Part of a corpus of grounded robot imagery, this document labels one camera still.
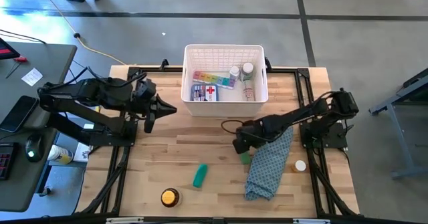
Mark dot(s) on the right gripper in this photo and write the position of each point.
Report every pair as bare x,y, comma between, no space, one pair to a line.
247,137

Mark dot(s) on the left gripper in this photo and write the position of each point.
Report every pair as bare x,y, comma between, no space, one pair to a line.
147,107

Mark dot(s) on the green smooth wrap roll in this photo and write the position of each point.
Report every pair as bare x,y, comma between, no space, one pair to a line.
245,158

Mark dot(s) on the blue first aid kit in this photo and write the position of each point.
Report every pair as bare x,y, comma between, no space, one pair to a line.
204,93

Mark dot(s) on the rainbow weekly pill organizer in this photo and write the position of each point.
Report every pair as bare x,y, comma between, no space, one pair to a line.
214,79

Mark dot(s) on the small orange bottle white cap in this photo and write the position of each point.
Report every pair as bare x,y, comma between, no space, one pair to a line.
300,166

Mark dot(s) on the white pill bottle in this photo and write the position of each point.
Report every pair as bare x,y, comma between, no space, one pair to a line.
234,71

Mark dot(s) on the amber bottle yellow lid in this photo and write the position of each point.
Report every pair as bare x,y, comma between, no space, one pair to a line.
170,197

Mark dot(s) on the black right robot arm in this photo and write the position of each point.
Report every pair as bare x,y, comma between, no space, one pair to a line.
301,113

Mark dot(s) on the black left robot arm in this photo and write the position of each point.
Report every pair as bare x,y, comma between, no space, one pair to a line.
83,90

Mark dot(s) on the white perforated plastic basket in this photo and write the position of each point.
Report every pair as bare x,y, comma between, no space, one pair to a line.
220,110

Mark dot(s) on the blue patterned cloth gown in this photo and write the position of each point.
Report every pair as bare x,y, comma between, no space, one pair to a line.
267,170

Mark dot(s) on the white printed box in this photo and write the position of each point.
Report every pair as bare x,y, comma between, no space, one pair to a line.
82,152

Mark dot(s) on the black desk leg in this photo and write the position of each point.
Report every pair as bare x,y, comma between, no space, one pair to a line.
67,130

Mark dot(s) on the black floor puck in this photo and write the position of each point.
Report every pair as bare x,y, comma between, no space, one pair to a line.
77,35

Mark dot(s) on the white yellow cup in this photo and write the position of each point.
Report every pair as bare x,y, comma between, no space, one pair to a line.
60,154

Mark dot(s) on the grey desk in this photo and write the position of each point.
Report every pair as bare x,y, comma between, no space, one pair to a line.
50,63

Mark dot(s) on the white paper note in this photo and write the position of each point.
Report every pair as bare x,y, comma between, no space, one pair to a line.
32,77

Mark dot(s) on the black computer mouse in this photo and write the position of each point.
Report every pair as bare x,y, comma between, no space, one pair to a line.
33,148

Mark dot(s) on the black smartphone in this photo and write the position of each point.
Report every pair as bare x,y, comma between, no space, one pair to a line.
18,113

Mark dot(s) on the blue grey metal cart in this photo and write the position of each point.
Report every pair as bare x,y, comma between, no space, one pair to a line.
398,117

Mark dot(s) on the black keyboard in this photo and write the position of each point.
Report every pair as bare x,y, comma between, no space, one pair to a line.
6,160

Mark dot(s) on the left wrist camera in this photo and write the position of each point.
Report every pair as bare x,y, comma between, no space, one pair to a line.
145,87

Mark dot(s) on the black aluminium table frame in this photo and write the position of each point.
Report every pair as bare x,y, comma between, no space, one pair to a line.
172,69

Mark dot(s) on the black frame clamp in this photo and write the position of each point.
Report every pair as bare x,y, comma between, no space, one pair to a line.
268,63
164,64

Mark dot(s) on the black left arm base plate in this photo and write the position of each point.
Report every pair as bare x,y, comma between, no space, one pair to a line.
107,138

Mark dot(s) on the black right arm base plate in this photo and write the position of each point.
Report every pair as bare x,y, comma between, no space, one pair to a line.
334,138

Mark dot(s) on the silver bracket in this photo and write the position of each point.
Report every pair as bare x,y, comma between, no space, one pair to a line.
123,220
311,221

